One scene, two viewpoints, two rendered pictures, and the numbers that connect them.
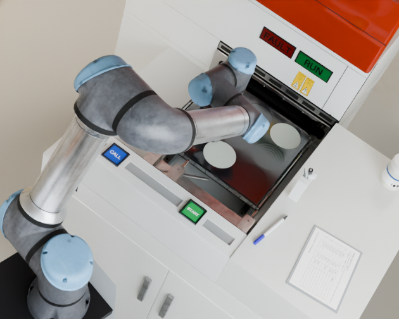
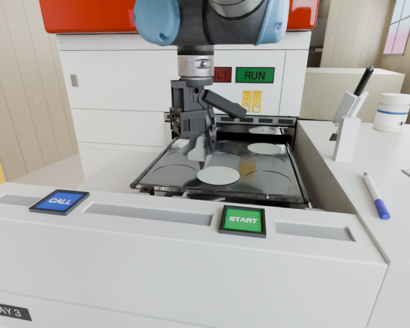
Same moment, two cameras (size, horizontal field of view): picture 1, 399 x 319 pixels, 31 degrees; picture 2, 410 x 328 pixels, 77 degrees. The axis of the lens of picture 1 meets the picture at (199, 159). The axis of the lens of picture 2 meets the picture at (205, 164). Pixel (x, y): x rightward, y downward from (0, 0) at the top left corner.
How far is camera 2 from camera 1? 1.55 m
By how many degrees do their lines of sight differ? 29
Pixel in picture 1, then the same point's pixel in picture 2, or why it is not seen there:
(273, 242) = (399, 204)
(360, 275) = not seen: outside the picture
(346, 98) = (297, 86)
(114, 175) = (62, 232)
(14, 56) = not seen: hidden behind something
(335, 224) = not seen: outside the picture
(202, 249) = (309, 282)
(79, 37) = not seen: hidden behind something
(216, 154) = (215, 176)
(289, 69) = (234, 95)
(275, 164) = (278, 164)
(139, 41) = (100, 164)
